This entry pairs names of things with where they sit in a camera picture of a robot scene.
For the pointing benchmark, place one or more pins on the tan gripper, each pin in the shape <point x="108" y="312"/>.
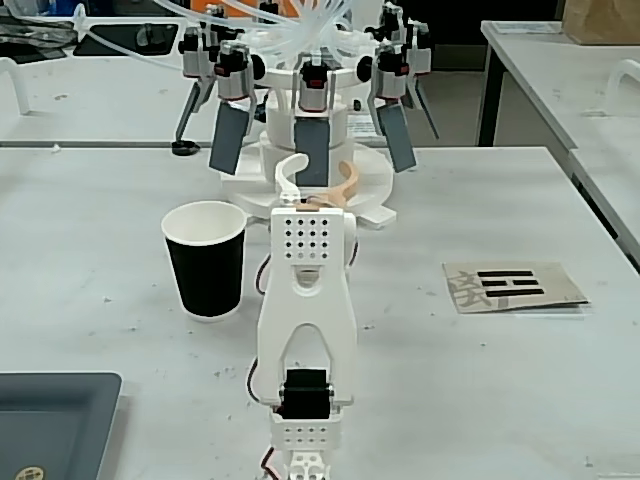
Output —
<point x="294" y="191"/>

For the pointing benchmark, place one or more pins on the black paper cup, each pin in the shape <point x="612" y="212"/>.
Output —
<point x="205" y="280"/>

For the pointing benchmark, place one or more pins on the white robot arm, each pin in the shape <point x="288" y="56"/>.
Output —
<point x="280" y="310"/>

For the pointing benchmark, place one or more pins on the grey paddle actuator unit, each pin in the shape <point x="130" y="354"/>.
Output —
<point x="311" y="145"/>
<point x="195" y="55"/>
<point x="397" y="137"/>
<point x="230" y="135"/>
<point x="420" y="50"/>

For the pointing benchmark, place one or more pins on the white dispenser machine with paddles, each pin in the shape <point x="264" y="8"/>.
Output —
<point x="370" y="185"/>

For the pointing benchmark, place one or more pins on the printed white label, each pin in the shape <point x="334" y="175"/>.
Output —
<point x="361" y="126"/>

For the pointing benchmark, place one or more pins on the black round cap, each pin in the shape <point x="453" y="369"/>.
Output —
<point x="182" y="148"/>

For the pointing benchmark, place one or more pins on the clear plastic tube bundle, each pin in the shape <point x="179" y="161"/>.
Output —
<point x="310" y="30"/>

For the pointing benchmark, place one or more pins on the grey card with black bars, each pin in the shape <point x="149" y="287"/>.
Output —
<point x="465" y="290"/>

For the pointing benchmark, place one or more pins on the black flat mat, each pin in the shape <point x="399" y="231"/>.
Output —
<point x="115" y="42"/>

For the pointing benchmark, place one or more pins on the flat printed paper booklet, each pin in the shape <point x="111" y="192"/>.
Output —
<point x="525" y="28"/>

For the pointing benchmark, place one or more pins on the black plastic bag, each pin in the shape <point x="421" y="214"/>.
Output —
<point x="30" y="32"/>

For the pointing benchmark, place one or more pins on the brown cardboard box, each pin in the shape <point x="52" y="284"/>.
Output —
<point x="600" y="20"/>

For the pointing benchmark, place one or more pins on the dark grey plastic tray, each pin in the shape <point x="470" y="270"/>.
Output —
<point x="50" y="425"/>

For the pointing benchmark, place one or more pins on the round gold sticker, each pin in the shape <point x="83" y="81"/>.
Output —
<point x="29" y="473"/>

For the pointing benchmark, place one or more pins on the white curved bracket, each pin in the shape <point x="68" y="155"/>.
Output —
<point x="15" y="75"/>
<point x="617" y="75"/>

